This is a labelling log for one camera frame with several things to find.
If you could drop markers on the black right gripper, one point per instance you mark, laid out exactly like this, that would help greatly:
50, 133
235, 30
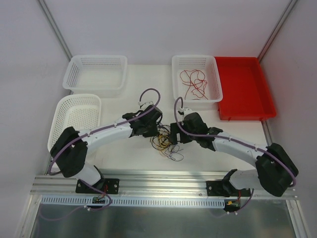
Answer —
175, 135

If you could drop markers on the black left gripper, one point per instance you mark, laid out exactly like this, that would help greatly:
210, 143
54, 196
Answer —
150, 131

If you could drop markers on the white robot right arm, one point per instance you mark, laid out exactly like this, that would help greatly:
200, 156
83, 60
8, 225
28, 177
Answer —
273, 170

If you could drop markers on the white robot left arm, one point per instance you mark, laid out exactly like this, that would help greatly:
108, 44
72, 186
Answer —
72, 147

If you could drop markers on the white rectangular basket centre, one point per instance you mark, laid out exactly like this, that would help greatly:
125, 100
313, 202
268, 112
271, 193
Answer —
196, 79

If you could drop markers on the white rectangular basket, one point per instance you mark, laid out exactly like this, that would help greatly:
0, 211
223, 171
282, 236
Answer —
196, 79
102, 75

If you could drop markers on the red plastic tray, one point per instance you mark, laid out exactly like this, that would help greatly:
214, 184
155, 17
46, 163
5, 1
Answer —
246, 95

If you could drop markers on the white rectangular basket back left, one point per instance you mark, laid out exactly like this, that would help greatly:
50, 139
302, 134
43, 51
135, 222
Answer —
102, 75

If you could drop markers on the white oval basket left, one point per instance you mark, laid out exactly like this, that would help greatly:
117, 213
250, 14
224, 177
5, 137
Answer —
81, 111

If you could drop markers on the aluminium mounting rail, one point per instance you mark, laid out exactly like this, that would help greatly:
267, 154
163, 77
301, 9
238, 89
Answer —
134, 183

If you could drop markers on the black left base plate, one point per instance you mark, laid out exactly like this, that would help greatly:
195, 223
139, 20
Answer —
107, 185

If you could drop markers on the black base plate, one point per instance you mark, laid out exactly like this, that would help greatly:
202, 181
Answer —
225, 189
107, 185

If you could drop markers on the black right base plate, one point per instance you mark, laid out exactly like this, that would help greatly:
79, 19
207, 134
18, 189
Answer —
225, 189

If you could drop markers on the white slotted cable duct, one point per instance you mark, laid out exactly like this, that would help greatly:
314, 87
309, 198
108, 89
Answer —
134, 201

